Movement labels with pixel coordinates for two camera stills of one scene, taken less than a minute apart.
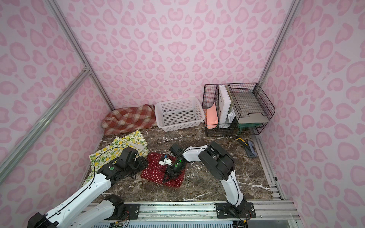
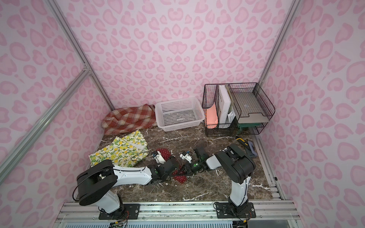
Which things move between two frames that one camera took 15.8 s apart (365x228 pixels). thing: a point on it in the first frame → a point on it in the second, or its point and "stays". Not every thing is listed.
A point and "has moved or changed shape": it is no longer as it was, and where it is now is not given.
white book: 224,103 stays
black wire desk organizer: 234,109 stays
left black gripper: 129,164 → 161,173
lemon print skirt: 134,139 stays
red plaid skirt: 126,119 stays
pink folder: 212,117 stays
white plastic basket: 176,114 stays
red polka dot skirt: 156,166 has moved or changed shape
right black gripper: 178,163 → 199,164
